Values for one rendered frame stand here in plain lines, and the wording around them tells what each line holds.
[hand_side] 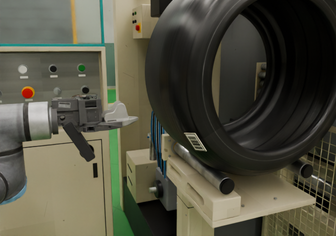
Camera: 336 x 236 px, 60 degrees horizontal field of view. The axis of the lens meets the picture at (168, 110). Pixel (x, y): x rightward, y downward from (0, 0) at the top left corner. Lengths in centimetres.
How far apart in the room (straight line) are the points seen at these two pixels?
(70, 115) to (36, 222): 90
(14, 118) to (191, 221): 85
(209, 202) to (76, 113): 42
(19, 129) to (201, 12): 49
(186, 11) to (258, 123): 59
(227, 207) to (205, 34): 46
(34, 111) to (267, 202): 70
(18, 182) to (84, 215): 83
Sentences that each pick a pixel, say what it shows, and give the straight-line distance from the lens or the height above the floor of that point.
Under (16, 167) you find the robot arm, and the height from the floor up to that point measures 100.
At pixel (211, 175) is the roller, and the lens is 86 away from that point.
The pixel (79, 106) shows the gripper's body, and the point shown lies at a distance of 71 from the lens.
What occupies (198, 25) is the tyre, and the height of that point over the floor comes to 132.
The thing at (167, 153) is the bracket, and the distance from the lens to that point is 110.
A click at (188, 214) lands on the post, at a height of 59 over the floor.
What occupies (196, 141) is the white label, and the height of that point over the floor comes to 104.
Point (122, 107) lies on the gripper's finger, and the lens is 74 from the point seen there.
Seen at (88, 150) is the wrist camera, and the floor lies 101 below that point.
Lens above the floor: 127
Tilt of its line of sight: 12 degrees down
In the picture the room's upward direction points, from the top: straight up
